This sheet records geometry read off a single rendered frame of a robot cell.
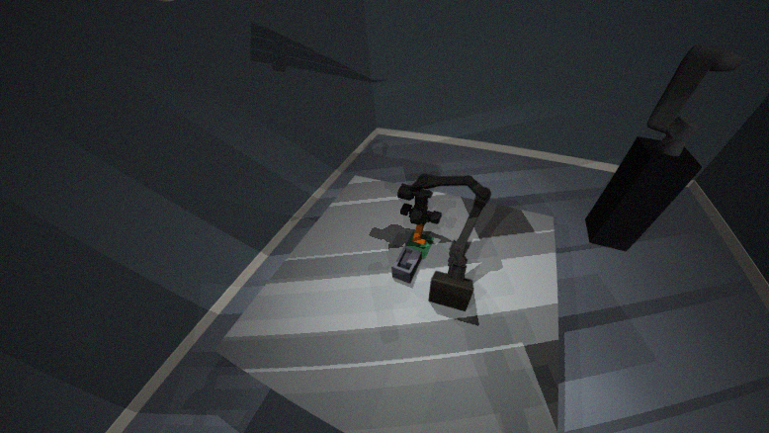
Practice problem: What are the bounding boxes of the orange l-shaped part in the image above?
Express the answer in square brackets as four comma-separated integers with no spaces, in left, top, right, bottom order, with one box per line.
[412,223,426,245]

